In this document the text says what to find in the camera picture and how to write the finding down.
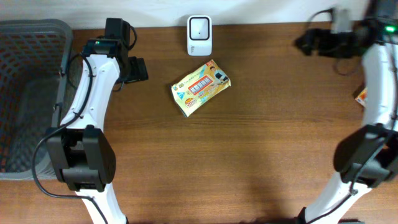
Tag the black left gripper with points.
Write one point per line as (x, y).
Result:
(138, 70)

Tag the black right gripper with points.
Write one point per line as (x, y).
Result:
(325, 35)

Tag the orange small carton box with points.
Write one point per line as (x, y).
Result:
(361, 98)

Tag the yellow snack chip bag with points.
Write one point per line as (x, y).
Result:
(198, 87)

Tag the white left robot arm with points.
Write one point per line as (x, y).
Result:
(81, 156)

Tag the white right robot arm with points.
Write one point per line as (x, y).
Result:
(368, 157)

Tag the white barcode scanner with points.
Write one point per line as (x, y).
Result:
(199, 35)

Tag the grey plastic mesh basket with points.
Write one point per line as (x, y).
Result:
(39, 79)

